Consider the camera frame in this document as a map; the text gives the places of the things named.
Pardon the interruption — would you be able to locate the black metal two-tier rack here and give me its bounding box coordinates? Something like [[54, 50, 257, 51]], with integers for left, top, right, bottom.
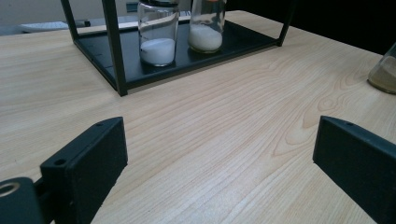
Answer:
[[60, 0, 297, 97]]

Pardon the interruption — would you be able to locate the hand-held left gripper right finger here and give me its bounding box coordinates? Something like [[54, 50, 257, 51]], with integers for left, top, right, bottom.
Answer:
[[312, 115, 396, 224]]

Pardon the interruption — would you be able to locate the silver-lid jar of white powder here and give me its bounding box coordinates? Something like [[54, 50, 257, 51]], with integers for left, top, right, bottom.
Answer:
[[136, 0, 180, 67]]

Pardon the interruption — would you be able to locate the white flat object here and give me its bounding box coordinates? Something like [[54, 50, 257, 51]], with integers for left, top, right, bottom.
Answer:
[[18, 20, 70, 33]]

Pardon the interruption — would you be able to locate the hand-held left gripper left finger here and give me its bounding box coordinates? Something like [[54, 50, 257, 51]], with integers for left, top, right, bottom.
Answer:
[[39, 116, 129, 224]]

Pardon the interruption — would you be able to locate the white-lid jar of brown powder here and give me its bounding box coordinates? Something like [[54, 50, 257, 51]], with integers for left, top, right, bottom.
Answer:
[[367, 42, 396, 95]]

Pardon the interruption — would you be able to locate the white-lid jar of white powder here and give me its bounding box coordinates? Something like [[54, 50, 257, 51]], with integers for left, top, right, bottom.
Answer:
[[187, 0, 228, 54]]

